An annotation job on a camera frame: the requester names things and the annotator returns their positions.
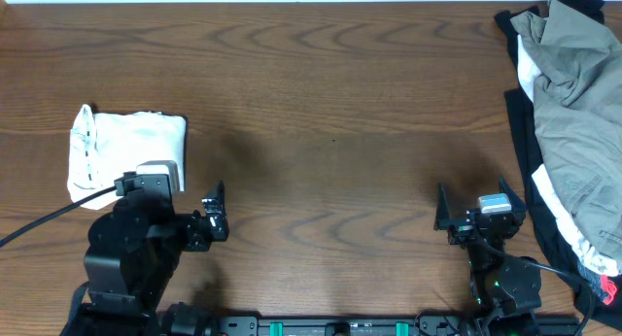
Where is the black cable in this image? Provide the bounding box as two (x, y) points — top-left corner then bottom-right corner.
(0, 173), (140, 249)
(478, 238), (597, 336)

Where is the white t-shirt with black print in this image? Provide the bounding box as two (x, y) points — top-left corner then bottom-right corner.
(67, 105), (187, 202)

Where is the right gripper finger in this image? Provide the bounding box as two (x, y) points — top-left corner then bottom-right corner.
(499, 176), (527, 215)
(433, 184), (457, 230)

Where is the olive grey garment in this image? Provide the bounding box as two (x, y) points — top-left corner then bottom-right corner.
(510, 0), (621, 260)

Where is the black garment with red tag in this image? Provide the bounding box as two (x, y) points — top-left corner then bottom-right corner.
(494, 0), (621, 332)

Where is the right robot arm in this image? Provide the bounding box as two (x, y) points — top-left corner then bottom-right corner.
(434, 179), (541, 336)

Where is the right black cable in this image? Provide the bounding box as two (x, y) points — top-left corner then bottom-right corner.
(478, 238), (597, 336)

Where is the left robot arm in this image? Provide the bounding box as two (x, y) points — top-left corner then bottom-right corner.
(62, 175), (229, 335)

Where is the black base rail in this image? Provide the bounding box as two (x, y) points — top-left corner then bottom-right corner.
(159, 304), (582, 336)

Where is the left black cable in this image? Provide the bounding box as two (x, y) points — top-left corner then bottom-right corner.
(0, 173), (140, 249)

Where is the white garment under pile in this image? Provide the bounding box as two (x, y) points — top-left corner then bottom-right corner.
(517, 35), (621, 277)

